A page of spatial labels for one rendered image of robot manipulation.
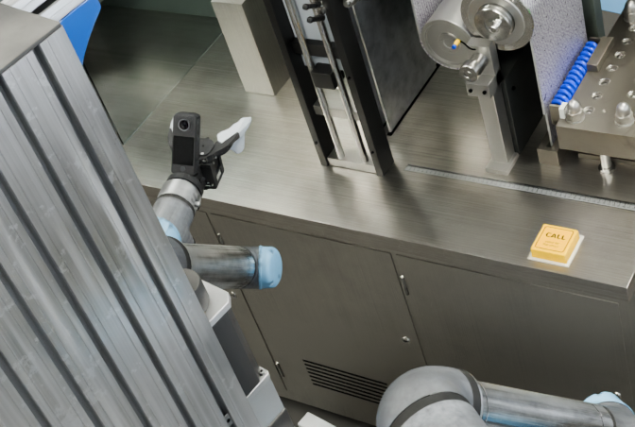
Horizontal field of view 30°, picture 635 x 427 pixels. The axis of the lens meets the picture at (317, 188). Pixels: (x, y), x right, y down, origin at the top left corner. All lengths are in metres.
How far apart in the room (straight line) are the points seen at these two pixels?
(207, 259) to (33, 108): 0.84
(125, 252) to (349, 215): 1.30
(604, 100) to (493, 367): 0.64
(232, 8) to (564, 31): 0.77
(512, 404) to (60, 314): 0.62
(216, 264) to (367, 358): 1.00
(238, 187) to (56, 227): 1.52
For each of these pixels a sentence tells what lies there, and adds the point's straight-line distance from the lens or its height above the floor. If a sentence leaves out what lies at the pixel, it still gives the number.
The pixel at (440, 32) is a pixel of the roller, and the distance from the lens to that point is 2.38.
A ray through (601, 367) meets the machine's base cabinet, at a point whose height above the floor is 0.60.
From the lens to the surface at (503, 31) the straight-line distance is 2.27.
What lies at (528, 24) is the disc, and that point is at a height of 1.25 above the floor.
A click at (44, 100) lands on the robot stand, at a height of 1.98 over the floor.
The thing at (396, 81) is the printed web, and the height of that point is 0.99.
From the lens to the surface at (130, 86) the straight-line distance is 2.90.
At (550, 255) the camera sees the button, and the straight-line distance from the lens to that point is 2.26.
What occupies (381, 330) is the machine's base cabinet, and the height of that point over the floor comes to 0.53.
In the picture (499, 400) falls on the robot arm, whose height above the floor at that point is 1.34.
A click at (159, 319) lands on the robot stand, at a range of 1.28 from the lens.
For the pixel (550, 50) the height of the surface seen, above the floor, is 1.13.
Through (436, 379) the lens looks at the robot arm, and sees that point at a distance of 1.41.
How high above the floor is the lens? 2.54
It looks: 40 degrees down
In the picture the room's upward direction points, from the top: 20 degrees counter-clockwise
